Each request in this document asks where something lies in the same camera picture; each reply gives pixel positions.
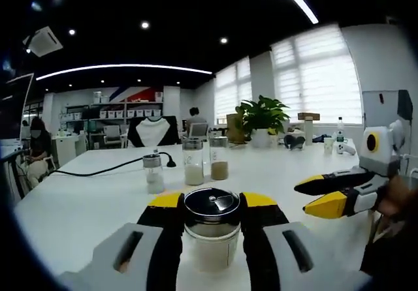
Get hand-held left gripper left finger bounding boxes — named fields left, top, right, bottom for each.
left=58, top=192, right=185, bottom=291

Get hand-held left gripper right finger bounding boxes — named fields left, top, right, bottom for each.
left=240, top=191, right=373, bottom=291

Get small seasoning bottle white contents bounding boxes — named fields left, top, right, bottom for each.
left=142, top=153, right=165, bottom=194
left=182, top=188, right=242, bottom=271

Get tall seasoning bottle beige contents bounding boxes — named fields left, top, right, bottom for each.
left=182, top=137, right=205, bottom=187

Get tall seasoning bottle brown contents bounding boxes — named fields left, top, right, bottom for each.
left=209, top=136, right=229, bottom=181

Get clear water bottle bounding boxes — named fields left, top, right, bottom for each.
left=336, top=117, right=346, bottom=144

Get person's right hand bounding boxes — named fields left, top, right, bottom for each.
left=372, top=175, right=418, bottom=222

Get white partition board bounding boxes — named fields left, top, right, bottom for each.
left=361, top=89, right=409, bottom=155

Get white handheld controller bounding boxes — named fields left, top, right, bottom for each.
left=336, top=142, right=357, bottom=156

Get dark hanging cloth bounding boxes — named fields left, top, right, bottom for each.
left=396, top=89, right=414, bottom=121

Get white thermos flask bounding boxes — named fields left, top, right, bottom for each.
left=304, top=117, right=315, bottom=146

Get window with white blinds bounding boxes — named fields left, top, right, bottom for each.
left=214, top=55, right=253, bottom=125
left=270, top=23, right=364, bottom=125

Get green potted plant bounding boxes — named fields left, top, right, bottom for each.
left=235, top=94, right=291, bottom=149

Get brown paper bag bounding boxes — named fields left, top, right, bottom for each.
left=226, top=113, right=248, bottom=144

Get grey office chair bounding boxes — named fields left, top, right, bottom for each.
left=103, top=125, right=121, bottom=147
left=187, top=122, right=210, bottom=142

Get white office desk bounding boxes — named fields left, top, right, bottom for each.
left=52, top=134, right=88, bottom=168

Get storage shelf with white bins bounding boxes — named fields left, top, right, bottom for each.
left=60, top=90, right=164, bottom=132

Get long ceiling light strip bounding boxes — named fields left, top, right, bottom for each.
left=35, top=63, right=213, bottom=82
left=270, top=0, right=319, bottom=24

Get group of ceiling spotlights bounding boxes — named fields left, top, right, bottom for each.
left=68, top=22, right=229, bottom=85

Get ceiling air conditioner unit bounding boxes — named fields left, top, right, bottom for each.
left=22, top=25, right=63, bottom=58

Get black power cable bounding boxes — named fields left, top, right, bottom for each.
left=48, top=151, right=177, bottom=177

